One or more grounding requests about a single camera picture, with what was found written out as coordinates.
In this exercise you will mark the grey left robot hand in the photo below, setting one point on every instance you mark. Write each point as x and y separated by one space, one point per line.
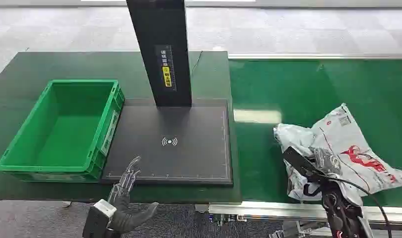
122 216

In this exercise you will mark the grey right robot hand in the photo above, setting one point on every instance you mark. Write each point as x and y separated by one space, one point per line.
299 162

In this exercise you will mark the grey parcel bag red print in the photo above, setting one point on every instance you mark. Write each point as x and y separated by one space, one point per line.
339 134

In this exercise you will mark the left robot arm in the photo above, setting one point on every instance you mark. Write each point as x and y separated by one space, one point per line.
94 225

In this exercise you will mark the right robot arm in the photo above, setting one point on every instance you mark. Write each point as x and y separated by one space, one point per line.
339 210

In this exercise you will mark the green conveyor belt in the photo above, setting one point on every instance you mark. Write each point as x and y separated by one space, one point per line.
270 85

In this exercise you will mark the black scanner platform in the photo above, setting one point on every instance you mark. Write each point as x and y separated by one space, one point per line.
187 157

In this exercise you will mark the green plastic crate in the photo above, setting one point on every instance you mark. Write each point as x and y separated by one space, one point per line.
69 138

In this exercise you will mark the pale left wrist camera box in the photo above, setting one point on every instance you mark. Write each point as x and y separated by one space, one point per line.
105 207

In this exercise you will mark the aluminium conveyor frame rail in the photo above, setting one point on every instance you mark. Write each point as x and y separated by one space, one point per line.
319 56
270 210

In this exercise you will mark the metal conveyor support bracket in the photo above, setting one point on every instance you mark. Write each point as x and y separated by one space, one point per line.
293 230

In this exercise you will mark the black scanner post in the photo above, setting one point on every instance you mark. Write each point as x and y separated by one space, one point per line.
161 29

